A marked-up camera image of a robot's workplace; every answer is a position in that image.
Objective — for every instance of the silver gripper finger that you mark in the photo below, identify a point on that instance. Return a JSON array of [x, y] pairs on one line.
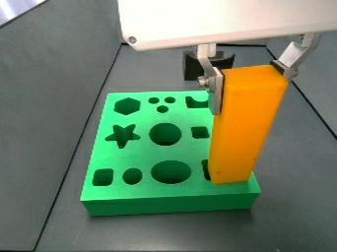
[[296, 53], [212, 79]]

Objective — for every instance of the yellow rectangular block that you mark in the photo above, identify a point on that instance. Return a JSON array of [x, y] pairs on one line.
[[253, 92]]

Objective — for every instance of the black curved fixture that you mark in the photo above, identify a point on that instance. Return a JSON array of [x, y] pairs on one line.
[[193, 68]]

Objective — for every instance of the green foam shape board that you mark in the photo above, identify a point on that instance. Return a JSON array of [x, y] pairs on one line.
[[149, 162]]

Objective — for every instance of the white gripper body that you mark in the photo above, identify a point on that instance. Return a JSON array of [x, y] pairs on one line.
[[174, 23]]

